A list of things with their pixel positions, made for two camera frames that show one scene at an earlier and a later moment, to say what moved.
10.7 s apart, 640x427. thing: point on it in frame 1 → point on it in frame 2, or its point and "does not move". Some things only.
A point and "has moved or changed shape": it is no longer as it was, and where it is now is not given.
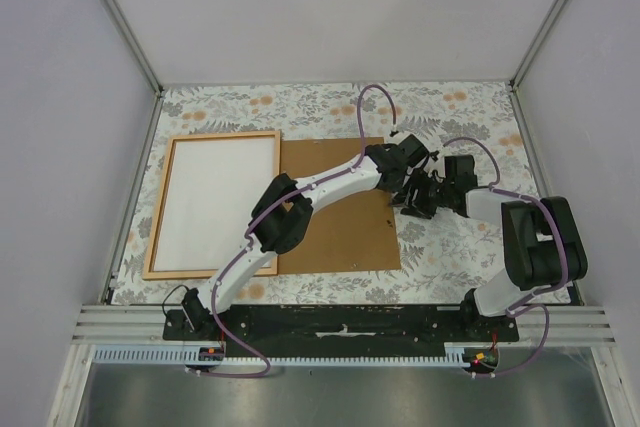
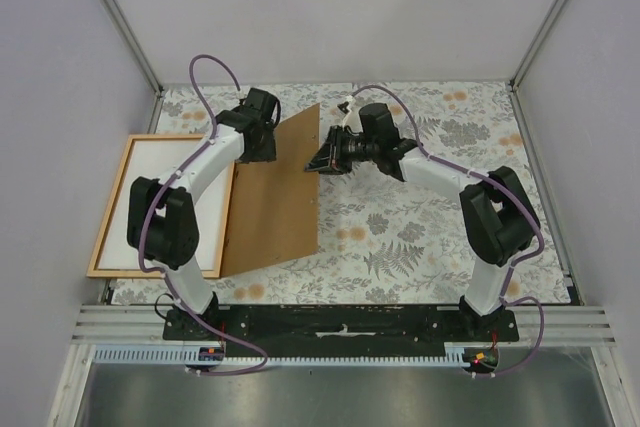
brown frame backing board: x=356 y=232 → x=275 y=204
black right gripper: x=417 y=180 → x=329 y=159
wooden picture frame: x=160 y=201 has moved or changed shape
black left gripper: x=395 y=188 → x=268 y=154
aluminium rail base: x=145 y=325 does not move
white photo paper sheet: x=211 y=190 → x=148 y=159
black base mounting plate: x=346 y=326 does not move
